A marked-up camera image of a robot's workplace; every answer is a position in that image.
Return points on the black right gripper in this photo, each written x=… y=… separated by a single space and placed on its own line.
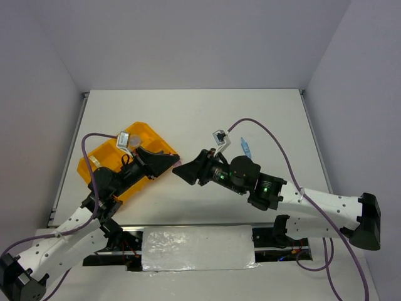
x=199 y=168

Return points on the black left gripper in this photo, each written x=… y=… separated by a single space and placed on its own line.
x=153 y=165

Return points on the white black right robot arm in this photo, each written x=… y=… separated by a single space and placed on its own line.
x=303 y=213

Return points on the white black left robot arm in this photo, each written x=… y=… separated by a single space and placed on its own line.
x=89 y=229

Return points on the yellow compartment bin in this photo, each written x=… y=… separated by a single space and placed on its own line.
x=119 y=175

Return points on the blue highlighter pen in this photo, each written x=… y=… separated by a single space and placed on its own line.
x=245 y=148

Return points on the silver foil covered panel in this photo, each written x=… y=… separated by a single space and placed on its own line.
x=197 y=248

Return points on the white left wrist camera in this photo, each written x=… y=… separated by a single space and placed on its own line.
x=122 y=143

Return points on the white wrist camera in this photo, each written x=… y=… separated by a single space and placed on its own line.
x=222 y=140
x=122 y=143

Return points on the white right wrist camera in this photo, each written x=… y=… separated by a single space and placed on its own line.
x=222 y=140

